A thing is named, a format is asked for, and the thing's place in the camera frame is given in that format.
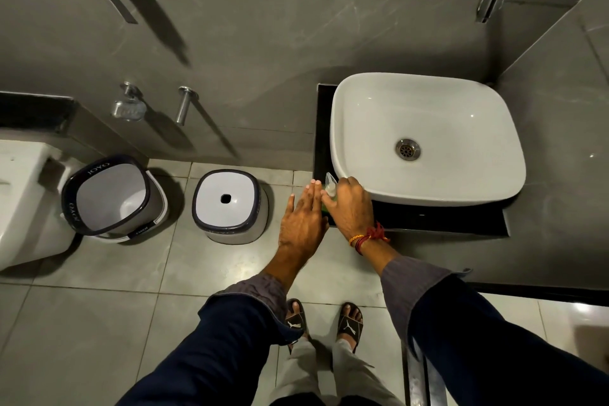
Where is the chrome towel rail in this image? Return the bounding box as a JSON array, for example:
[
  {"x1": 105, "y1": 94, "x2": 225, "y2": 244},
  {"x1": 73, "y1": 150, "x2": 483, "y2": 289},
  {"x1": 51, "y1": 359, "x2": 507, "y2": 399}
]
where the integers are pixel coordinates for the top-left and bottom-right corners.
[{"x1": 403, "y1": 343, "x2": 449, "y2": 406}]

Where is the person's right hand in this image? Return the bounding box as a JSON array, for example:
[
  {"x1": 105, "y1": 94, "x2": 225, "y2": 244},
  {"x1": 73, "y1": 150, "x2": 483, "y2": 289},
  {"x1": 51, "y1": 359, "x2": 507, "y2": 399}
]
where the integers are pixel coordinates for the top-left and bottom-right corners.
[{"x1": 321, "y1": 176, "x2": 377, "y2": 243}]

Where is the white ceramic wash basin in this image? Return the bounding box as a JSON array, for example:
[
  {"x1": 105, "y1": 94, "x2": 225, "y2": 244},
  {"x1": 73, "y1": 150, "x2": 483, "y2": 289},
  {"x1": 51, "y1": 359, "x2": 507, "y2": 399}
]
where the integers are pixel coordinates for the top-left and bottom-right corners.
[{"x1": 330, "y1": 72, "x2": 527, "y2": 207}]

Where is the person's left forearm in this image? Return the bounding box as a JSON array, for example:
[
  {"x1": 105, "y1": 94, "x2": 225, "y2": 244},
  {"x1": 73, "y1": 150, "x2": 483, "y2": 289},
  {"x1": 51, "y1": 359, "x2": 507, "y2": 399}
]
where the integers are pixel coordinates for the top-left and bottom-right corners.
[{"x1": 116, "y1": 249, "x2": 311, "y2": 406}]

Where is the person's left hand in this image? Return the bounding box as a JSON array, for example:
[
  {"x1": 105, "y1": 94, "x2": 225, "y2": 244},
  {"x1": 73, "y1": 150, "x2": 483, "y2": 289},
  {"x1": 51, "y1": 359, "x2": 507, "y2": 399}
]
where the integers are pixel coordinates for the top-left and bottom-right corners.
[{"x1": 278, "y1": 180, "x2": 329, "y2": 269}]

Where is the black stone basin counter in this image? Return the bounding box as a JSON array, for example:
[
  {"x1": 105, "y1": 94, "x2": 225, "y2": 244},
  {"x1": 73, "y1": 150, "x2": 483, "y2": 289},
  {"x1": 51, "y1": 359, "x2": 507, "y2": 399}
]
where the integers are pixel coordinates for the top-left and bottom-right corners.
[{"x1": 312, "y1": 83, "x2": 513, "y2": 238}]

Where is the chrome wall tap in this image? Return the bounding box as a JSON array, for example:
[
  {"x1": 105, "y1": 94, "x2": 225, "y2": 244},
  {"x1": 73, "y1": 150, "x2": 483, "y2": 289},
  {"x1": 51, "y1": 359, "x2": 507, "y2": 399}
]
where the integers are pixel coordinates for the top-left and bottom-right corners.
[{"x1": 110, "y1": 82, "x2": 148, "y2": 123}]

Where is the person's left black slipper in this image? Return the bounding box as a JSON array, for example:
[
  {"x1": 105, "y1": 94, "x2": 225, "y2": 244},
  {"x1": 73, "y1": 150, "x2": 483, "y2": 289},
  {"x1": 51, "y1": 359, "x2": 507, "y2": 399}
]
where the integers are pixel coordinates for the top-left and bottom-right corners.
[{"x1": 284, "y1": 298, "x2": 308, "y2": 355}]

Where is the chrome wall spout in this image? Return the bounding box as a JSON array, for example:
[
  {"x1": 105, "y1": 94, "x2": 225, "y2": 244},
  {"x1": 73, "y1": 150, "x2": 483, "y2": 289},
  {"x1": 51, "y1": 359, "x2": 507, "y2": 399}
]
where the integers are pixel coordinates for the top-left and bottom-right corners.
[{"x1": 174, "y1": 85, "x2": 200, "y2": 127}]

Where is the white plastic bath stool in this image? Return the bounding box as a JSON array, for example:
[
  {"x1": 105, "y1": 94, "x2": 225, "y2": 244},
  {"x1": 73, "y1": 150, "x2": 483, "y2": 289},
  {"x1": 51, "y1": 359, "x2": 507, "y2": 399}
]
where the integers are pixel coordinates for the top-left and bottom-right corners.
[{"x1": 191, "y1": 169, "x2": 270, "y2": 246}]

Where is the person's black slipper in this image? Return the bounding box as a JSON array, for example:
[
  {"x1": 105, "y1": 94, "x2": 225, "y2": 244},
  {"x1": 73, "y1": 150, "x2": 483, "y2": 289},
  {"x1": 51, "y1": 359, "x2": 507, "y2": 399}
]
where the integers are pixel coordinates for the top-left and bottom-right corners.
[
  {"x1": 336, "y1": 302, "x2": 365, "y2": 354},
  {"x1": 284, "y1": 298, "x2": 308, "y2": 355}
]

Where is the person's right trouser leg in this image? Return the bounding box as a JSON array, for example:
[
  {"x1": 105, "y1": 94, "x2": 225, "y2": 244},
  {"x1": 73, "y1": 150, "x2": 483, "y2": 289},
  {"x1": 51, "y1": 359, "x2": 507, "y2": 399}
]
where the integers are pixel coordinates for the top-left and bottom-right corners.
[{"x1": 331, "y1": 338, "x2": 406, "y2": 406}]

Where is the chrome basin drain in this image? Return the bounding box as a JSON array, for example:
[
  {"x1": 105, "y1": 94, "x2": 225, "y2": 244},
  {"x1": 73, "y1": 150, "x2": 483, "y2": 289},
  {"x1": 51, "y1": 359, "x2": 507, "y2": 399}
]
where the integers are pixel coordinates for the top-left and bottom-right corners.
[{"x1": 395, "y1": 138, "x2": 422, "y2": 162}]

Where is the white ceramic toilet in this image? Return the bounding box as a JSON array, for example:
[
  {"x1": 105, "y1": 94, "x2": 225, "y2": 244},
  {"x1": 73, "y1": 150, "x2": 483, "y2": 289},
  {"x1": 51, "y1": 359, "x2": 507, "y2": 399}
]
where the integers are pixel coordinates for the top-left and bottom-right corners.
[{"x1": 0, "y1": 139, "x2": 84, "y2": 272}]

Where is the person's right forearm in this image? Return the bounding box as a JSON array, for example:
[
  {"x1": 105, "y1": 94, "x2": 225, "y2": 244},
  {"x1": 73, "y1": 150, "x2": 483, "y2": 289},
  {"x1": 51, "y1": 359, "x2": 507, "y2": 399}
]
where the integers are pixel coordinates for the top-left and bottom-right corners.
[{"x1": 366, "y1": 237, "x2": 609, "y2": 406}]

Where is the green liquid soap dispenser bottle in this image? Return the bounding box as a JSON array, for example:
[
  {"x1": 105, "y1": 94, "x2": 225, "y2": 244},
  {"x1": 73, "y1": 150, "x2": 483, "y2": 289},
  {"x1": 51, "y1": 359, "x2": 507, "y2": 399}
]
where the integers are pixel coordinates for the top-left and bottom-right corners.
[{"x1": 321, "y1": 172, "x2": 339, "y2": 217}]

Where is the person's trouser leg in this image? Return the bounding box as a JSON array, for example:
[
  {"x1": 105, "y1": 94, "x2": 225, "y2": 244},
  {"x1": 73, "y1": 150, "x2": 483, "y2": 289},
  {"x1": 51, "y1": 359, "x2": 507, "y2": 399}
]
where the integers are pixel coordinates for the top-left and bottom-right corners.
[
  {"x1": 268, "y1": 338, "x2": 335, "y2": 406},
  {"x1": 331, "y1": 338, "x2": 406, "y2": 406}
]

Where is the person's right black slipper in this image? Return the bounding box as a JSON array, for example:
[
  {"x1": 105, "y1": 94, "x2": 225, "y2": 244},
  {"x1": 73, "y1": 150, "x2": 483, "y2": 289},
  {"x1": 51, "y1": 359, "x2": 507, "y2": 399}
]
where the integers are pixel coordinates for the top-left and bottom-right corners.
[{"x1": 336, "y1": 302, "x2": 365, "y2": 354}]

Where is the red thread wrist band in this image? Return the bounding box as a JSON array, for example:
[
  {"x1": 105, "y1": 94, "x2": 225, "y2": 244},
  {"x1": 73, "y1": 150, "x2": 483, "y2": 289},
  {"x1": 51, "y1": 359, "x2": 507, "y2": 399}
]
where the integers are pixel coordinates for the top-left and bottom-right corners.
[{"x1": 349, "y1": 222, "x2": 391, "y2": 256}]

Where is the white bucket with dark rim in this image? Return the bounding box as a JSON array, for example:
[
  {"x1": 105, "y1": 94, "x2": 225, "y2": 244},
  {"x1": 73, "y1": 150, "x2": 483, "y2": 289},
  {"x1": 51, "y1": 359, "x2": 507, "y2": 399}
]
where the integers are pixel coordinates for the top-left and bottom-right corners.
[{"x1": 60, "y1": 154, "x2": 170, "y2": 245}]

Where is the person's left trouser leg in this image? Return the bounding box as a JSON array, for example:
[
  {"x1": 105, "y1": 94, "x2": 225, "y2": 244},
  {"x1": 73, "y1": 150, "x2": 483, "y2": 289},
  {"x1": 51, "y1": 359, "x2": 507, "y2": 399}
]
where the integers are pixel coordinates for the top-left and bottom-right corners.
[{"x1": 268, "y1": 338, "x2": 335, "y2": 406}]

